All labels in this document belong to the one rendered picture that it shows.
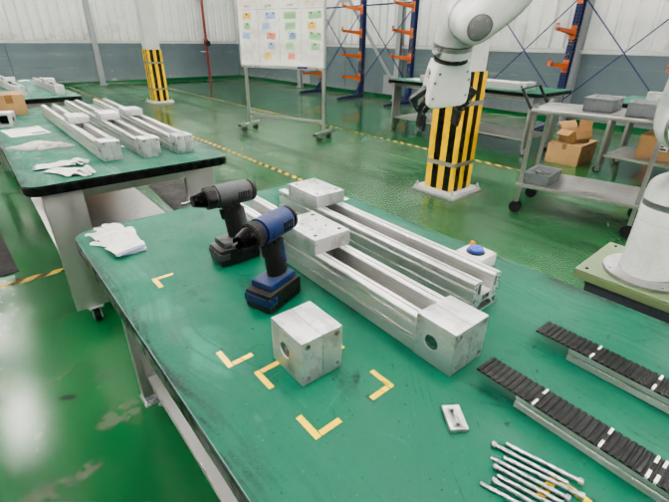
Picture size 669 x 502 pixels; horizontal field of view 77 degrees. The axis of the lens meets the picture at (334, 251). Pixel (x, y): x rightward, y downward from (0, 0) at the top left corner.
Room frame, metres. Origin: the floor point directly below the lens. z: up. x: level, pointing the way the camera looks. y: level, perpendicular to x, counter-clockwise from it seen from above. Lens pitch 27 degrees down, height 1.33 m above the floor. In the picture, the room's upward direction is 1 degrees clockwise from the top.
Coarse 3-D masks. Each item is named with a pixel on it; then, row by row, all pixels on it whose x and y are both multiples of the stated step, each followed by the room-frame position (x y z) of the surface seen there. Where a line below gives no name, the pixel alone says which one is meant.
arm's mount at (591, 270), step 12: (600, 252) 1.05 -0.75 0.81; (612, 252) 1.05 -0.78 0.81; (588, 264) 0.98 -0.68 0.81; (600, 264) 0.98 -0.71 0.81; (576, 276) 0.95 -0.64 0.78; (588, 276) 0.93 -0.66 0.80; (600, 276) 0.92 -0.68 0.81; (612, 288) 0.89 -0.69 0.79; (624, 288) 0.87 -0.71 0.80; (636, 300) 0.85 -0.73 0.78; (648, 300) 0.83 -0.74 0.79; (660, 300) 0.81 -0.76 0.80
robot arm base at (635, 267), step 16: (640, 208) 0.95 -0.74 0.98; (640, 224) 0.93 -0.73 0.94; (656, 224) 0.89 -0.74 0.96; (640, 240) 0.91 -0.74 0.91; (656, 240) 0.89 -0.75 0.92; (608, 256) 1.00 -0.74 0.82; (624, 256) 0.94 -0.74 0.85; (640, 256) 0.90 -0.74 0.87; (656, 256) 0.88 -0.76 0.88; (608, 272) 0.93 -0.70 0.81; (624, 272) 0.92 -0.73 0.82; (640, 272) 0.89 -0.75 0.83; (656, 272) 0.87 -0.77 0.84; (640, 288) 0.86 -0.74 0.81; (656, 288) 0.85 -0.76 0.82
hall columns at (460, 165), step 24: (144, 0) 10.01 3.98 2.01; (144, 24) 9.95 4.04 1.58; (144, 48) 10.15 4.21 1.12; (480, 48) 3.92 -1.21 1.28; (480, 72) 3.92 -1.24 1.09; (480, 96) 3.96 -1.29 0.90; (432, 120) 4.03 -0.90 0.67; (432, 144) 4.01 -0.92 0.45; (456, 144) 3.81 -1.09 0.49; (432, 168) 3.98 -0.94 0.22; (456, 168) 3.82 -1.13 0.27
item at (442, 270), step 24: (288, 192) 1.36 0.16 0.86; (336, 216) 1.15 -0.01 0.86; (360, 216) 1.17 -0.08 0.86; (360, 240) 1.06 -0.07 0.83; (384, 240) 0.99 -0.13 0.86; (408, 240) 1.02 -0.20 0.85; (384, 264) 0.98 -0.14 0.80; (408, 264) 0.92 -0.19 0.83; (432, 264) 0.86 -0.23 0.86; (456, 264) 0.90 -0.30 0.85; (480, 264) 0.86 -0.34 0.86; (432, 288) 0.86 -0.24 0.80; (456, 288) 0.81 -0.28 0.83; (480, 288) 0.79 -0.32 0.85
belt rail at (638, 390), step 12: (576, 360) 0.62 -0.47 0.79; (588, 360) 0.61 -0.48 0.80; (600, 372) 0.59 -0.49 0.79; (612, 372) 0.57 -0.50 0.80; (624, 384) 0.56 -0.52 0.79; (636, 384) 0.54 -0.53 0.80; (636, 396) 0.54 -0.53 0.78; (648, 396) 0.53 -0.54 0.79; (660, 396) 0.52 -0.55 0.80; (660, 408) 0.51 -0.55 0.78
